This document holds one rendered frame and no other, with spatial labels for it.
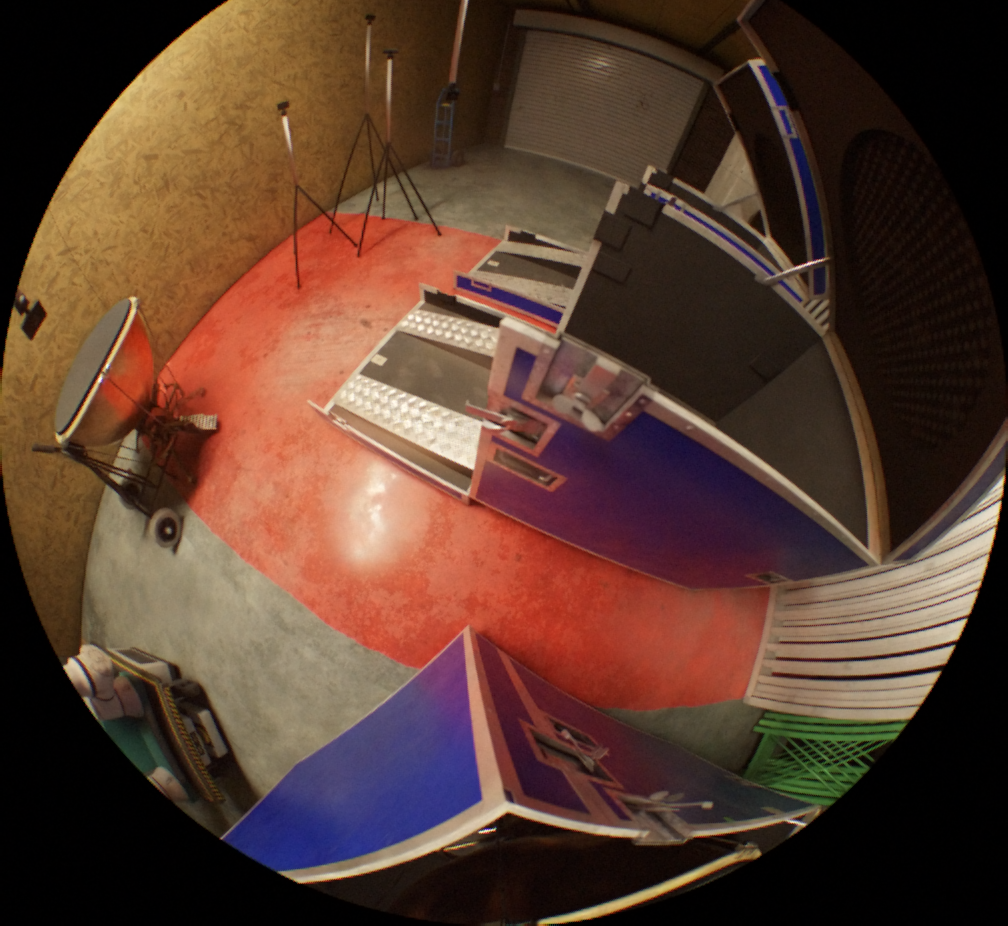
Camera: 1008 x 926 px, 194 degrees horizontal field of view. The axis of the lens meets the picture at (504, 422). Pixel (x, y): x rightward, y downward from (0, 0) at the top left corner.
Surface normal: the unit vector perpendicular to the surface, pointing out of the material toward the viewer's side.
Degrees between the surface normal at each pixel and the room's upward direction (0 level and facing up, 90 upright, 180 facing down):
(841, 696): 87
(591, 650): 0
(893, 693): 87
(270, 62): 90
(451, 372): 2
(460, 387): 2
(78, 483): 90
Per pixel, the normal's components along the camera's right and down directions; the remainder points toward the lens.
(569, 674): 0.15, -0.44
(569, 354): -0.42, 0.78
